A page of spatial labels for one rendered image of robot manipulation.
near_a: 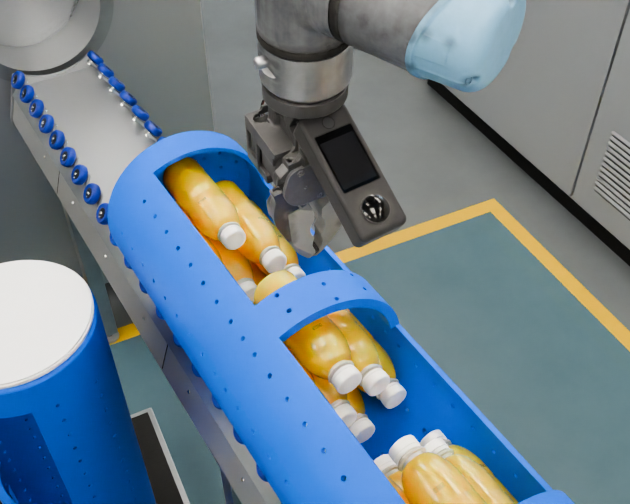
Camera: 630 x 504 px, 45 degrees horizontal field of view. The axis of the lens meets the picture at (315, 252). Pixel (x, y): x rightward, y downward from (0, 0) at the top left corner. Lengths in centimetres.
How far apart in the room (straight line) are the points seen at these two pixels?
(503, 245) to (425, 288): 39
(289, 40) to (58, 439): 97
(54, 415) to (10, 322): 17
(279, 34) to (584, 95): 238
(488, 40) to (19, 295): 104
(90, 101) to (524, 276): 164
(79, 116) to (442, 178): 171
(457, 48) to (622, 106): 230
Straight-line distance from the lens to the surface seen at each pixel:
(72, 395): 133
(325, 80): 60
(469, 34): 49
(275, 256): 123
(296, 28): 57
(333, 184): 62
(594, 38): 282
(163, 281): 118
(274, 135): 68
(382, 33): 52
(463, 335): 263
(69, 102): 204
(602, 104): 284
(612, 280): 295
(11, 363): 129
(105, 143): 187
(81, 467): 148
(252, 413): 101
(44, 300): 136
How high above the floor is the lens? 199
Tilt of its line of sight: 44 degrees down
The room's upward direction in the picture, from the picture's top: straight up
